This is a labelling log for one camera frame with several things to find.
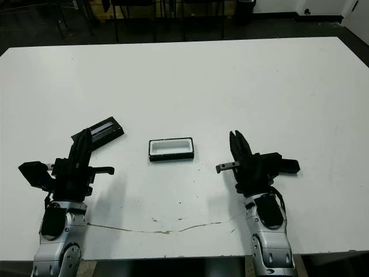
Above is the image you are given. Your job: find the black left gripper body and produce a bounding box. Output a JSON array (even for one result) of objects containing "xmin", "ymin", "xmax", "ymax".
[{"xmin": 46, "ymin": 157, "xmax": 115, "ymax": 203}]

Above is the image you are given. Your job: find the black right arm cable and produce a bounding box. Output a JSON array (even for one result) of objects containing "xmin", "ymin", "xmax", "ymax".
[{"xmin": 269, "ymin": 186, "xmax": 288, "ymax": 231}]

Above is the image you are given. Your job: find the brown cardboard box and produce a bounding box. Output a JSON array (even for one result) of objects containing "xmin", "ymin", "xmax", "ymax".
[{"xmin": 95, "ymin": 0, "xmax": 116, "ymax": 20}]

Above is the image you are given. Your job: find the black box lid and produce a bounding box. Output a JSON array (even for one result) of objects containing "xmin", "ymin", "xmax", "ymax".
[{"xmin": 71, "ymin": 116, "xmax": 125, "ymax": 151}]

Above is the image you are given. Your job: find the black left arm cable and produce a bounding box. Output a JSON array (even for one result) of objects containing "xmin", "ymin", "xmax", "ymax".
[{"xmin": 39, "ymin": 189, "xmax": 58, "ymax": 242}]

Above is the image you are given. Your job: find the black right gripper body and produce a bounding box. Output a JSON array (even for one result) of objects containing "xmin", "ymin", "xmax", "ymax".
[{"xmin": 216, "ymin": 152, "xmax": 283, "ymax": 199}]

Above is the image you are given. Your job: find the black metal chair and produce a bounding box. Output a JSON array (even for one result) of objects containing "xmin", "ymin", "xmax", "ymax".
[{"xmin": 111, "ymin": 0, "xmax": 158, "ymax": 43}]

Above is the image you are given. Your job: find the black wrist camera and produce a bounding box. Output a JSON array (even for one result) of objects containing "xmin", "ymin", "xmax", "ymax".
[
  {"xmin": 280, "ymin": 158, "xmax": 301, "ymax": 175},
  {"xmin": 18, "ymin": 160, "xmax": 55, "ymax": 192}
]

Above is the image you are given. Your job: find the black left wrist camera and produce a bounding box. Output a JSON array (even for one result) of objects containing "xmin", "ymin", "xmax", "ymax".
[{"xmin": 18, "ymin": 160, "xmax": 55, "ymax": 192}]

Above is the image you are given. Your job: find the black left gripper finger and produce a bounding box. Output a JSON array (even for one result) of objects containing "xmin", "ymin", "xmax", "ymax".
[
  {"xmin": 69, "ymin": 129, "xmax": 87, "ymax": 162},
  {"xmin": 77, "ymin": 129, "xmax": 93, "ymax": 162}
]

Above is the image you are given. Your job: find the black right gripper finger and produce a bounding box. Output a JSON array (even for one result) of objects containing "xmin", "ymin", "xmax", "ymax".
[
  {"xmin": 229, "ymin": 131, "xmax": 246, "ymax": 168},
  {"xmin": 235, "ymin": 130, "xmax": 254, "ymax": 165}
]

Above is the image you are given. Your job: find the black box with white inlay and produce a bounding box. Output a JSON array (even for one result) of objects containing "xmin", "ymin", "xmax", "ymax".
[{"xmin": 148, "ymin": 137, "xmax": 195, "ymax": 163}]

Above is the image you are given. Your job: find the black trash bin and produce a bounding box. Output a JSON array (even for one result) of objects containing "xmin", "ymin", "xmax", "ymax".
[{"xmin": 233, "ymin": 0, "xmax": 257, "ymax": 25}]

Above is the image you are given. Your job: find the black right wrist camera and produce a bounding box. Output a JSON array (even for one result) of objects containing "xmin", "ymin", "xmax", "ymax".
[{"xmin": 280, "ymin": 158, "xmax": 301, "ymax": 175}]

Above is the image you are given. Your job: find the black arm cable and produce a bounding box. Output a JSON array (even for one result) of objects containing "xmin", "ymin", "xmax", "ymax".
[
  {"xmin": 269, "ymin": 186, "xmax": 288, "ymax": 231},
  {"xmin": 39, "ymin": 189, "xmax": 58, "ymax": 242}
]

